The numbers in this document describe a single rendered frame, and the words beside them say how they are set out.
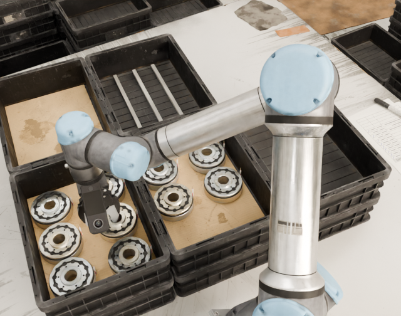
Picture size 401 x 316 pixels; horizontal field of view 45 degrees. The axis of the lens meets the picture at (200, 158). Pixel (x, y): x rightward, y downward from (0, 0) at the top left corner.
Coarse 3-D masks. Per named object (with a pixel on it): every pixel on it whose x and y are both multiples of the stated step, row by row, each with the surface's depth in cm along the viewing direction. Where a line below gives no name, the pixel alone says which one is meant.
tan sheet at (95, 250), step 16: (64, 192) 132; (128, 192) 131; (80, 224) 125; (96, 240) 122; (144, 240) 121; (80, 256) 119; (96, 256) 119; (128, 256) 119; (48, 272) 116; (96, 272) 116; (48, 288) 114
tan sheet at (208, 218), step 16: (192, 176) 134; (208, 208) 127; (224, 208) 127; (240, 208) 127; (256, 208) 127; (176, 224) 124; (192, 224) 124; (208, 224) 124; (224, 224) 124; (240, 224) 124; (176, 240) 121; (192, 240) 121
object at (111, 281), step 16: (64, 160) 126; (16, 176) 124; (16, 192) 120; (16, 208) 117; (144, 208) 116; (160, 240) 110; (32, 256) 108; (160, 256) 107; (32, 272) 105; (128, 272) 105; (144, 272) 106; (80, 288) 103; (96, 288) 103; (48, 304) 100; (64, 304) 102
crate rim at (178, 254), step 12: (144, 132) 132; (240, 144) 128; (252, 156) 126; (144, 180) 121; (264, 180) 120; (144, 192) 119; (156, 216) 114; (264, 216) 113; (240, 228) 111; (252, 228) 112; (168, 240) 110; (204, 240) 110; (216, 240) 109; (228, 240) 111; (180, 252) 108; (192, 252) 109
